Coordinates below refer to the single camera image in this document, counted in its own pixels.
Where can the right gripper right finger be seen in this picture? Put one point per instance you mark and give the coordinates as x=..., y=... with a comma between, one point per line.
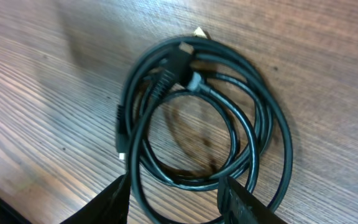
x=238, y=206

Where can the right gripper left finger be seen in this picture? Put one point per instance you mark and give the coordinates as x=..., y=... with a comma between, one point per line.
x=111, y=206

